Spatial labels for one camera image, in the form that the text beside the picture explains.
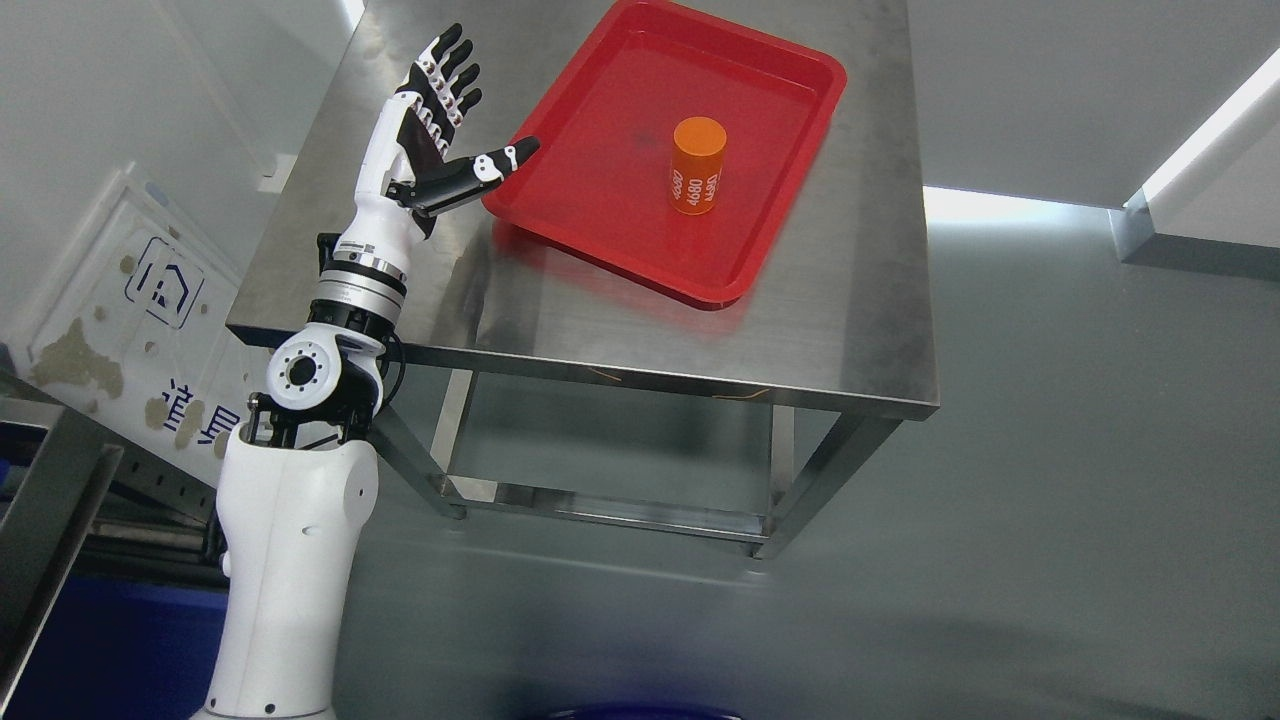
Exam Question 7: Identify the orange cylindrical capacitor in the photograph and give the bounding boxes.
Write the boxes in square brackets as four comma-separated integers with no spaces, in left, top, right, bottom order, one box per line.
[668,117,728,217]

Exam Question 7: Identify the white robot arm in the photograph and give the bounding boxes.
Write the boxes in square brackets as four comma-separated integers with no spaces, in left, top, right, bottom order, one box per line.
[196,249,407,719]

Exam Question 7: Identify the metal shelf rail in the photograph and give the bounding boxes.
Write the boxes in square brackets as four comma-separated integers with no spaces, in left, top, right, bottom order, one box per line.
[1,380,124,707]

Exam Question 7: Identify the white floor sign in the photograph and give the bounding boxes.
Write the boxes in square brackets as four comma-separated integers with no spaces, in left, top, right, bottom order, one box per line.
[14,164,268,486]

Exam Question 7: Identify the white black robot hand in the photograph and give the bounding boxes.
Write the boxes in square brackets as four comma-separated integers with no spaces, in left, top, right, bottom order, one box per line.
[330,23,540,282]

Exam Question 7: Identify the red plastic tray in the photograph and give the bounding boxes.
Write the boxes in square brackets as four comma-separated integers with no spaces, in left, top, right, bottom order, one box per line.
[484,1,849,310]

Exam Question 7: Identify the stainless steel table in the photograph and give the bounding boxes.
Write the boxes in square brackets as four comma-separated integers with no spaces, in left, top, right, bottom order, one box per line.
[227,1,940,559]

